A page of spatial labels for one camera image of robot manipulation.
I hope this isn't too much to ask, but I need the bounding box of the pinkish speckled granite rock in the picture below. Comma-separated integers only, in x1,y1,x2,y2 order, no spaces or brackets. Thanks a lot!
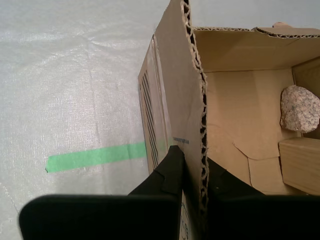
279,84,320,133

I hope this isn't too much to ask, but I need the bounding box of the light wooden block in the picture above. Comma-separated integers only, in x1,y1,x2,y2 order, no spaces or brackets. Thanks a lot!
278,136,320,196

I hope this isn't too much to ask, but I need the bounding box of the long green tape strip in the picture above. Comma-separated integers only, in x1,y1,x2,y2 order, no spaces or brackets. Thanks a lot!
45,141,148,174

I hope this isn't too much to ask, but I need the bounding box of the brown cardboard box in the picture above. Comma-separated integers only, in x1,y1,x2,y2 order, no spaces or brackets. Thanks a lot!
137,0,320,240

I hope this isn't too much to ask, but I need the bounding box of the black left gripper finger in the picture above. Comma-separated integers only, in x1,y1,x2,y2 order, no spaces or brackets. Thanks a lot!
18,144,186,240
206,157,320,240

